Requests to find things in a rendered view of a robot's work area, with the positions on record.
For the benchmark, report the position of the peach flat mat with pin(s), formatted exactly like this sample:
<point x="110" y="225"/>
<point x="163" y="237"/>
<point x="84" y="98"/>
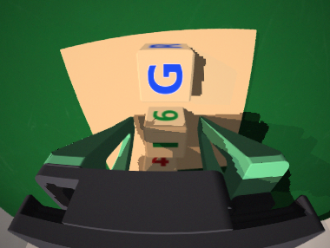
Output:
<point x="104" y="77"/>

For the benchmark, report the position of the beige letter block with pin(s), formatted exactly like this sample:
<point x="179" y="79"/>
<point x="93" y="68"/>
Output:
<point x="165" y="132"/>
<point x="159" y="164"/>
<point x="165" y="72"/>

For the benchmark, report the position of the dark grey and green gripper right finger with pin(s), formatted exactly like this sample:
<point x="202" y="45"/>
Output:
<point x="252" y="167"/>

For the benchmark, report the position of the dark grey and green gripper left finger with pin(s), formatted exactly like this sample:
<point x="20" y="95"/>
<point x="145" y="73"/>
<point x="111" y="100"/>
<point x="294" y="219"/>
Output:
<point x="93" y="151"/>

